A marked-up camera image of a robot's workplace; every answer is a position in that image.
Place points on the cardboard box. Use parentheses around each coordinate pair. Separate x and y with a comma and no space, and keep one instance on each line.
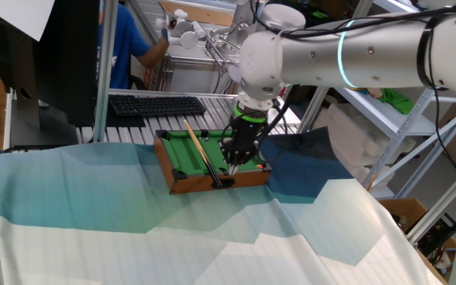
(406,210)

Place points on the white paper sheet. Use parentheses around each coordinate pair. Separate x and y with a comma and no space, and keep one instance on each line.
(18,16)

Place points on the black keyboard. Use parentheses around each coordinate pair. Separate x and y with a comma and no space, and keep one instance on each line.
(156,106)

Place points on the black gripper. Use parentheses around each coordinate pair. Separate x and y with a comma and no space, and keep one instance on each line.
(248,134)

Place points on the green cloth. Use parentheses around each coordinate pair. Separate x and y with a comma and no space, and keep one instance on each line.
(398,101)

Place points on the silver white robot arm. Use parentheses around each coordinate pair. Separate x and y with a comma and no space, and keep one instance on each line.
(370,59)

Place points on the black monitor with stand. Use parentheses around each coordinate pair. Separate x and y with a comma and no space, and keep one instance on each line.
(69,59)

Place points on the white teleoperation device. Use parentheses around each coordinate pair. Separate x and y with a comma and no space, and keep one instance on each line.
(190,39)

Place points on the mini wooden pool table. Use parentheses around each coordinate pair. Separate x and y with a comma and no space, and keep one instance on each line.
(196,183)

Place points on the blue green white tablecloth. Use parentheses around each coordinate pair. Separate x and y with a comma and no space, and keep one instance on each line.
(93,237)

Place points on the white foam packaging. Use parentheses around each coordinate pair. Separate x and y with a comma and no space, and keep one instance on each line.
(346,134)

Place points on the bare person forearm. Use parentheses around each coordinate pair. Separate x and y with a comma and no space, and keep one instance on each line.
(153,55)

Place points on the black desk mat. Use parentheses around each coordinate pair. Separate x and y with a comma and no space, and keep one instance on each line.
(125,120)

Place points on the wooden pool cue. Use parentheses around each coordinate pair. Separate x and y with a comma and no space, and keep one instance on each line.
(198,145)

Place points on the person in blue shirt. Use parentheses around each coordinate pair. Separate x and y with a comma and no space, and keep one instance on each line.
(123,47)

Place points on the tan wooden board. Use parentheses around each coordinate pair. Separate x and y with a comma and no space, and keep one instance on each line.
(204,16)

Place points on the gloved person hand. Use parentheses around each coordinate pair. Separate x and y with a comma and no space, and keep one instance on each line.
(165,35)

